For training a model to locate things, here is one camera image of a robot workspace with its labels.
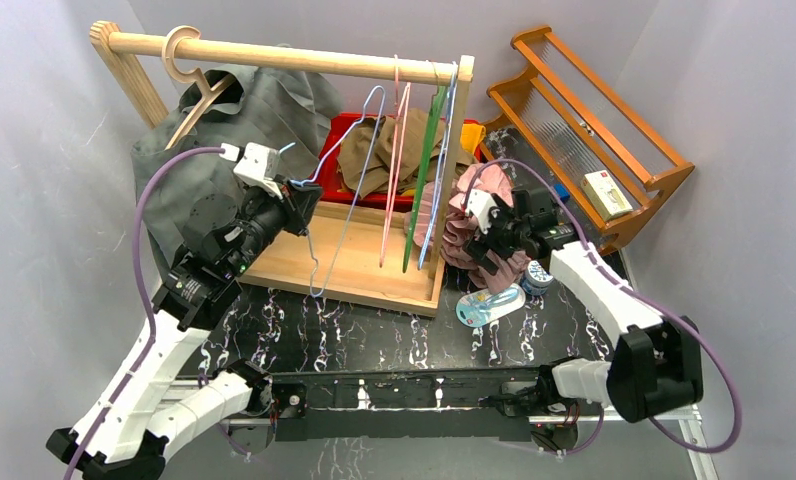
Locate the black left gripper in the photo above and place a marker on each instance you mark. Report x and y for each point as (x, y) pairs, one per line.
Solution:
(296, 207)

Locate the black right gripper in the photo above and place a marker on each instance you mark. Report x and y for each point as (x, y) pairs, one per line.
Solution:
(477, 248)

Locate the pink garment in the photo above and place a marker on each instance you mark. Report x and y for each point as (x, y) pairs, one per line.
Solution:
(459, 229)

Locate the light blue wire hanger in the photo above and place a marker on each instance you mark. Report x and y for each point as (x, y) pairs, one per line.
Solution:
(438, 180)

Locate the grey garment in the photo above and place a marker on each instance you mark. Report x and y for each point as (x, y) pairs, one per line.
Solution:
(287, 110)

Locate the yellow pleated skirt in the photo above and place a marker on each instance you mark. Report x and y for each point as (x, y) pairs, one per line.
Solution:
(472, 136)

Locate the brown garment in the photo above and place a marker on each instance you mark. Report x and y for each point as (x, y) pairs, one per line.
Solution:
(364, 155)

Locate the pink wire hanger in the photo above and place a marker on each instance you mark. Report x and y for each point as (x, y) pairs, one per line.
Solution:
(402, 106)

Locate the green plastic hanger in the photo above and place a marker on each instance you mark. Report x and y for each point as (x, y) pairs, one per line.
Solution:
(433, 117)

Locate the wooden clothes hanger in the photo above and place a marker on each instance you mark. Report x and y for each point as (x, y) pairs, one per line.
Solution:
(208, 93)

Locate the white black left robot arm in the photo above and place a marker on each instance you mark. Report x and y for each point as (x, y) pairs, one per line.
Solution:
(224, 237)

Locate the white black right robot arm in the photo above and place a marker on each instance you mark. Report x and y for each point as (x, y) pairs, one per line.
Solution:
(610, 311)

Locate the red plastic bin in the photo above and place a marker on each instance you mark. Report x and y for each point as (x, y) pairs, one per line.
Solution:
(329, 178)

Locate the blue patterned round tin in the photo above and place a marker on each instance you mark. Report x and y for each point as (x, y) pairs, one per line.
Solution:
(535, 280)

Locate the white blister pack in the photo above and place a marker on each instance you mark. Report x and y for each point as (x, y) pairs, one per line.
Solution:
(480, 308)

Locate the small white box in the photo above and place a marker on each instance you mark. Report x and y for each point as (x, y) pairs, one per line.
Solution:
(605, 195)

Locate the wooden clothes rack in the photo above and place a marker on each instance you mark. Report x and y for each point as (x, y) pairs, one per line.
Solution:
(341, 262)

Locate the orange wooden shoe rack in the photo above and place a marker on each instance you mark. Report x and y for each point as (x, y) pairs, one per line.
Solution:
(577, 124)

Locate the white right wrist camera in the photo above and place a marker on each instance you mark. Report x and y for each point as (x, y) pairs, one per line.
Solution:
(482, 206)

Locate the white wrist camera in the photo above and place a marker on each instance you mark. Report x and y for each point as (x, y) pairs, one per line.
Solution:
(255, 165)
(482, 206)

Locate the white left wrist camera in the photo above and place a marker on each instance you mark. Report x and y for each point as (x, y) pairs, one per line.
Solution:
(255, 165)

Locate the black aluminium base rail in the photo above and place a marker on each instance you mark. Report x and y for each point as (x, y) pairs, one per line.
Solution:
(411, 397)

